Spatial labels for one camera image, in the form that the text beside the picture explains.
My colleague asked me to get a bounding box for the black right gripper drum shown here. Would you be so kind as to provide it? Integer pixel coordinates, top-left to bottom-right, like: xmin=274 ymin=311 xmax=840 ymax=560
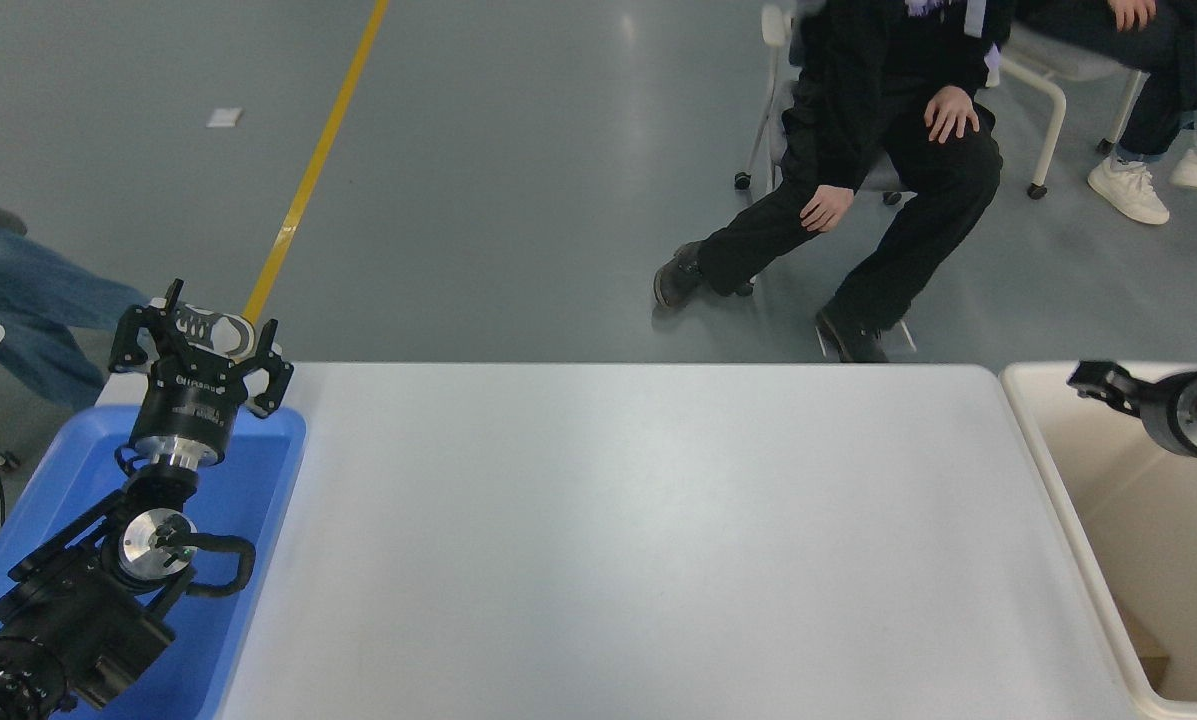
xmin=1136 ymin=371 xmax=1197 ymax=459

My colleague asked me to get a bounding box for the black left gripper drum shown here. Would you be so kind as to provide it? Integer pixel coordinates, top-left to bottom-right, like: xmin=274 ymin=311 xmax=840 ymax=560
xmin=130 ymin=345 xmax=251 ymax=450

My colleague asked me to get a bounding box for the seated person's left hand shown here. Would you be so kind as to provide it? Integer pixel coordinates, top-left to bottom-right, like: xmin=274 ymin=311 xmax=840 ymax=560
xmin=924 ymin=86 xmax=982 ymax=145

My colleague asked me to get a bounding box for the seated person's right hand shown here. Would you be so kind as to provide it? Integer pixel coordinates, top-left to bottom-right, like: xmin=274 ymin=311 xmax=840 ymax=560
xmin=800 ymin=185 xmax=857 ymax=234

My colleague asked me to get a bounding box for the white and black sneaker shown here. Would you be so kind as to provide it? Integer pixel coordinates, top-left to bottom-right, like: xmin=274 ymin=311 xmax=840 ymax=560
xmin=148 ymin=295 xmax=285 ymax=359

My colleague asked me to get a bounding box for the large pale plastic bin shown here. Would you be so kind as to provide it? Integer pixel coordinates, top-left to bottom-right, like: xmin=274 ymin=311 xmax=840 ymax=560
xmin=998 ymin=362 xmax=1197 ymax=720

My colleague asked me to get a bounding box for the blue plastic tray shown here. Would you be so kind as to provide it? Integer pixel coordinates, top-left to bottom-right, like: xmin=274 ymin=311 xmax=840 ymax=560
xmin=0 ymin=403 xmax=307 ymax=720

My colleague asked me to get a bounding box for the person at table edge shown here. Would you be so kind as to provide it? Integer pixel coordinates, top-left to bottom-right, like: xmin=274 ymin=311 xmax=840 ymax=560
xmin=0 ymin=216 xmax=151 ymax=413

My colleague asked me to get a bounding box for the person with white shoes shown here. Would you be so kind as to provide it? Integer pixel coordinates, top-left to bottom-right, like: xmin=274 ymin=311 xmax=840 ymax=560
xmin=1016 ymin=0 xmax=1197 ymax=226

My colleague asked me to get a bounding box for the seated person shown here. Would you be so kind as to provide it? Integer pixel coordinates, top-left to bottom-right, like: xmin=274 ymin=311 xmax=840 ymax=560
xmin=653 ymin=0 xmax=1017 ymax=364

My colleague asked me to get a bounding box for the white frame grey seat chair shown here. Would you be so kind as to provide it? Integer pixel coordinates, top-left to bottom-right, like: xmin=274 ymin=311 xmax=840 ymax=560
xmin=988 ymin=25 xmax=1151 ymax=199
xmin=735 ymin=3 xmax=905 ymax=207

